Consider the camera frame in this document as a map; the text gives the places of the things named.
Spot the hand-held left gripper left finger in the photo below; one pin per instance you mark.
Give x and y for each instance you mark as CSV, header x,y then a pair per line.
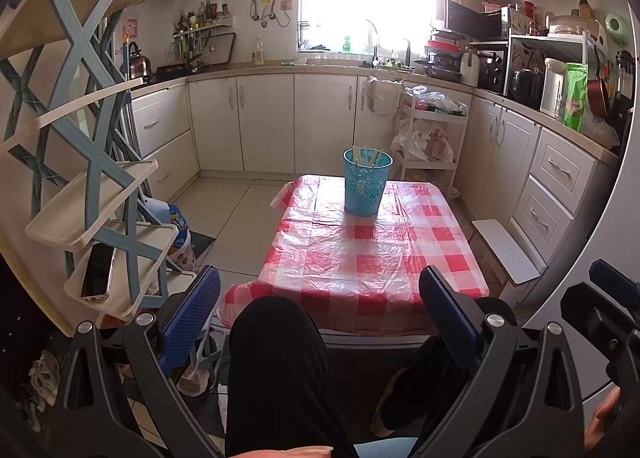
x,y
192,323

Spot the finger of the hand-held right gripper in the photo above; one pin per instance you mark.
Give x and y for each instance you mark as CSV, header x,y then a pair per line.
x,y
615,280
590,315

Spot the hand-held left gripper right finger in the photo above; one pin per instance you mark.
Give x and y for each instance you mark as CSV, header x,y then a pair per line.
x,y
450,323

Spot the blue perforated plastic bucket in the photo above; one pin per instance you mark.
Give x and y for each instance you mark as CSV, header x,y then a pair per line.
x,y
365,193

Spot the bunch of wooden chopsticks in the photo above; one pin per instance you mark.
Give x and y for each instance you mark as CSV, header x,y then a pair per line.
x,y
359,156

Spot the person's right hand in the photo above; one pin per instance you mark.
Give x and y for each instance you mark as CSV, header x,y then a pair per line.
x,y
602,420

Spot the patterned paper bag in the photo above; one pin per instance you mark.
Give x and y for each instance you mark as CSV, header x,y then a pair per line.
x,y
185,255

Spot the person's right leg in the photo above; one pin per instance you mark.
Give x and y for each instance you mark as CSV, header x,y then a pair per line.
x,y
425,388

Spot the person's leg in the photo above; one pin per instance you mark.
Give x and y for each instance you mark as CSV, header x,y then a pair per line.
x,y
425,388
280,378

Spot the black floor mat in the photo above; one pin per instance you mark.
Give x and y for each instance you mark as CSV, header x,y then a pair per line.
x,y
202,244

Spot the white wooden stool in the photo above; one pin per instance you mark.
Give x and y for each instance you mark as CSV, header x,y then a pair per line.
x,y
507,253

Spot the blue and white bag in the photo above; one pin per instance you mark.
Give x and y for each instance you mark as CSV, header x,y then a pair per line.
x,y
172,228

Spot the red checked plastic tablecloth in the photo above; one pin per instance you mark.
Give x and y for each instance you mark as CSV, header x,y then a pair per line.
x,y
375,258

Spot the person's left leg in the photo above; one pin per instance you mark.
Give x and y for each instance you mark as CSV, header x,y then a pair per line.
x,y
280,378

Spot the black smartphone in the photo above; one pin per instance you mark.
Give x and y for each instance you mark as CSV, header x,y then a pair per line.
x,y
97,270

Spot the cream base cabinet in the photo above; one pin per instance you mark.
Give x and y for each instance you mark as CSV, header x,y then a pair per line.
x,y
160,138
270,123
550,178

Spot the clear plastic bag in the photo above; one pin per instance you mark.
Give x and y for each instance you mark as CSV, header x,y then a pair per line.
x,y
600,133

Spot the blue and cream tiered rack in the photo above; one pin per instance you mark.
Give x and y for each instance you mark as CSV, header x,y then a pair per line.
x,y
85,208

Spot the grey white cloth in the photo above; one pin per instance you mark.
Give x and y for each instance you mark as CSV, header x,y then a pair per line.
x,y
44,383

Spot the orange printed plastic bag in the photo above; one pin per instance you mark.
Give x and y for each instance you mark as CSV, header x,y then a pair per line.
x,y
441,146

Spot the red frying pan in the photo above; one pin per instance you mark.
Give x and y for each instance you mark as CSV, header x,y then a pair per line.
x,y
597,98

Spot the white trolley cart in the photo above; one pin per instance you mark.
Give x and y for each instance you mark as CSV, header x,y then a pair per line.
x,y
462,138

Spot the white plastic bag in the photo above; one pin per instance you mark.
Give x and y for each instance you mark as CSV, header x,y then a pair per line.
x,y
412,141

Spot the green packet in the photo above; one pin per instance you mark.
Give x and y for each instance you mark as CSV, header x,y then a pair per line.
x,y
575,98

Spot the white thermos pot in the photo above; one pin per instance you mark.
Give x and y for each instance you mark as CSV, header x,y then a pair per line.
x,y
552,88

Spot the black jug blender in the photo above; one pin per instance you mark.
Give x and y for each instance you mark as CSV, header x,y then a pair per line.
x,y
624,73

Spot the black rice cooker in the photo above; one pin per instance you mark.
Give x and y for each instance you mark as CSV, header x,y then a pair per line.
x,y
526,87

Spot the crumpled clear plastic bags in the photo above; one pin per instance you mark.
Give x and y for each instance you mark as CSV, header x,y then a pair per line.
x,y
435,101

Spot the white hanging trash bin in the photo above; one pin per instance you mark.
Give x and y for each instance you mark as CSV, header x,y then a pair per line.
x,y
385,98

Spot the black countertop appliance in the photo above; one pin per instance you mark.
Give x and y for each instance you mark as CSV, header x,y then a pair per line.
x,y
491,71

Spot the white countertop shelf rack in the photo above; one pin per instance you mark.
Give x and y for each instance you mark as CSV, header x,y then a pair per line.
x,y
550,41

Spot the black gas stove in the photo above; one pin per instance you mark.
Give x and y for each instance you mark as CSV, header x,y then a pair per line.
x,y
177,71

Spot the white cutting board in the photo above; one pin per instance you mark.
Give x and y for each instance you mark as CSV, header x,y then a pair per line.
x,y
470,68

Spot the stack of pans and bowls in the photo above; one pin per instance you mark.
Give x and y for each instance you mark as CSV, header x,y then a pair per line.
x,y
445,61

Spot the steel kettle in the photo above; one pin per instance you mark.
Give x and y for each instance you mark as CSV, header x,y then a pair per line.
x,y
139,66

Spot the dark framed tray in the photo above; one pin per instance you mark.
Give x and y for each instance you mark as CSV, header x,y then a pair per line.
x,y
222,51

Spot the clear plastic bottle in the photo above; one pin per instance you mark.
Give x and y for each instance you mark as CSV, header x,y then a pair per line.
x,y
257,53

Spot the chrome sink faucet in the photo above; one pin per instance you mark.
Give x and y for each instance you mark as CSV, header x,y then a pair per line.
x,y
376,46

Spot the green dish soap bottle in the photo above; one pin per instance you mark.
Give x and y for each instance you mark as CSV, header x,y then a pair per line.
x,y
346,45

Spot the black microwave oven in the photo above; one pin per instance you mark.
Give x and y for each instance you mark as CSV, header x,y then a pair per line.
x,y
470,21

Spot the green round wall gadget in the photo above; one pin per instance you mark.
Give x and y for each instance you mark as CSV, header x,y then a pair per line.
x,y
617,28

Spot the wall utensil rack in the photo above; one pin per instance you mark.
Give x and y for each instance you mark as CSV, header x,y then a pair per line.
x,y
200,28

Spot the pink wall stickers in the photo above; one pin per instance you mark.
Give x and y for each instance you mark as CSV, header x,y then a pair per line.
x,y
130,31

